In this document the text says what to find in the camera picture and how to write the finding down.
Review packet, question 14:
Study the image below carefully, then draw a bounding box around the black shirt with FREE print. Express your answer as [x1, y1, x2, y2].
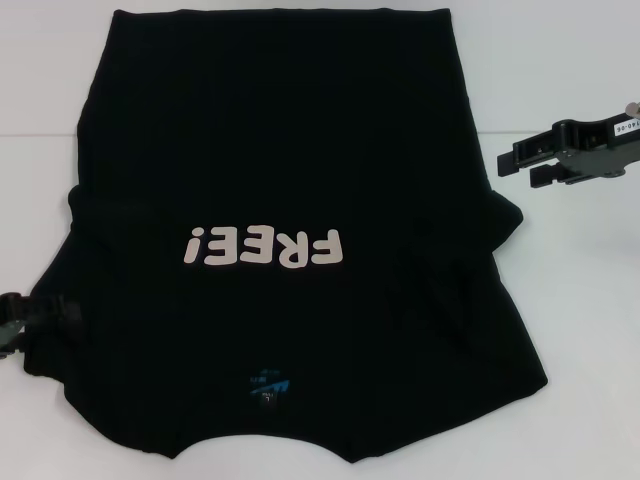
[27, 7, 550, 451]

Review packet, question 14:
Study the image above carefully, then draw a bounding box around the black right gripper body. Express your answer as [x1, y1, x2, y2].
[552, 115, 640, 184]

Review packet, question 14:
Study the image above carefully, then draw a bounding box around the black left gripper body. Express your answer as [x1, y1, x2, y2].
[0, 292, 30, 374]

